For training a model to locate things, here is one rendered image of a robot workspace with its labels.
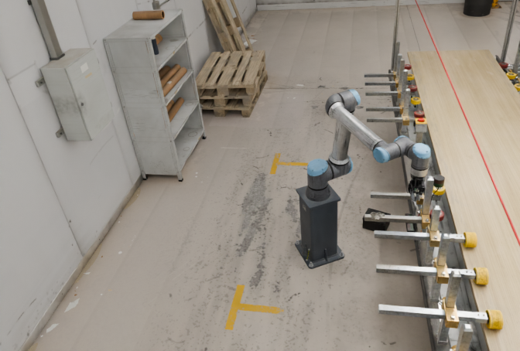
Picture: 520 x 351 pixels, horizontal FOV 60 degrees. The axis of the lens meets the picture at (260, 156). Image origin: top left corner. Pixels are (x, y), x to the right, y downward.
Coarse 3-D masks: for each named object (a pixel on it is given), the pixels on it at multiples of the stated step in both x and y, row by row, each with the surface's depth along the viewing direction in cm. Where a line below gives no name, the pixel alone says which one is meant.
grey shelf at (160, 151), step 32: (128, 32) 403; (160, 32) 477; (128, 64) 403; (160, 64) 411; (192, 64) 489; (128, 96) 422; (160, 96) 416; (192, 96) 513; (128, 128) 444; (160, 128) 437; (192, 128) 536; (160, 160) 459
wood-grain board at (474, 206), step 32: (416, 64) 447; (448, 64) 440; (480, 64) 433; (448, 96) 384; (480, 96) 379; (512, 96) 374; (448, 128) 340; (480, 128) 336; (512, 128) 332; (448, 160) 306; (480, 160) 303; (512, 160) 300; (448, 192) 278; (480, 192) 276; (512, 192) 273; (480, 224) 252; (480, 256) 233; (512, 256) 231; (480, 288) 216; (512, 288) 214; (512, 320) 200
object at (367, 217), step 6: (366, 216) 272; (384, 216) 271; (390, 216) 270; (396, 216) 270; (402, 216) 269; (408, 216) 269; (414, 216) 268; (420, 216) 268; (396, 222) 270; (402, 222) 269; (408, 222) 268; (414, 222) 267; (420, 222) 267
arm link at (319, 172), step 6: (312, 162) 324; (318, 162) 323; (324, 162) 322; (312, 168) 319; (318, 168) 318; (324, 168) 317; (330, 168) 322; (312, 174) 319; (318, 174) 318; (324, 174) 319; (330, 174) 322; (312, 180) 322; (318, 180) 321; (324, 180) 322; (312, 186) 326; (318, 186) 324; (324, 186) 325
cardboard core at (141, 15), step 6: (132, 12) 432; (138, 12) 431; (144, 12) 430; (150, 12) 428; (156, 12) 427; (162, 12) 432; (138, 18) 432; (144, 18) 431; (150, 18) 430; (156, 18) 429; (162, 18) 430
